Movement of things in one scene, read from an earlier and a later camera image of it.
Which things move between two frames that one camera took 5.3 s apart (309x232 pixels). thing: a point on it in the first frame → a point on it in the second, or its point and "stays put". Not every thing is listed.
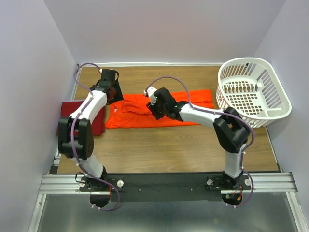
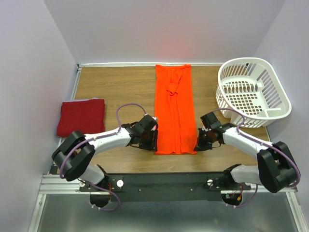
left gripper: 119,96 → 153,145
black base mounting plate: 164,186 stays put
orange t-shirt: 131,110 → 175,130
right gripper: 152,108 → 200,145
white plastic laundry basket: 253,86 stays put
